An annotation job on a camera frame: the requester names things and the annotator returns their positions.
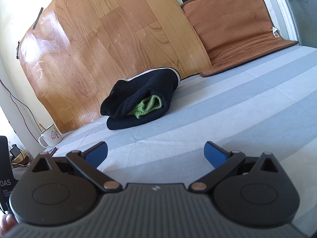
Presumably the striped light blue bedsheet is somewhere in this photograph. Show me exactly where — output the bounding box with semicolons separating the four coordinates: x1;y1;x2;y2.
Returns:
55;45;316;235

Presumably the black device box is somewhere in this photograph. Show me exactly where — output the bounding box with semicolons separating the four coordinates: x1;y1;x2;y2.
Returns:
0;136;17;212

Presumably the wood pattern vinyl mat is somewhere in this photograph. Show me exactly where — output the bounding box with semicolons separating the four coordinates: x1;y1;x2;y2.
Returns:
18;0;211;133

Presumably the brown perforated cushion mat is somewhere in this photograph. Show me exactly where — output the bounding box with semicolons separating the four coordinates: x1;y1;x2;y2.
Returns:
182;0;297;77

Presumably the dark smartphone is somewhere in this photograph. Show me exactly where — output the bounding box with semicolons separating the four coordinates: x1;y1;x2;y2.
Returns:
47;147;57;156

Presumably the red wall cable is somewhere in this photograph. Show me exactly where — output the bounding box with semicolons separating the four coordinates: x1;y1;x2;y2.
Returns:
0;79;40;142

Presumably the green knit sweater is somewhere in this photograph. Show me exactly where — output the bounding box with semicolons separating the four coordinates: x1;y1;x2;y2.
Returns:
127;95;163;119

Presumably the person's right hand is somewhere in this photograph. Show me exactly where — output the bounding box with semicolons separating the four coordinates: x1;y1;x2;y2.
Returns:
0;214;18;237

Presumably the white enamel mug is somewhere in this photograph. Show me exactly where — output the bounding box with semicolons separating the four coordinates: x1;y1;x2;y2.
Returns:
38;124;63;148

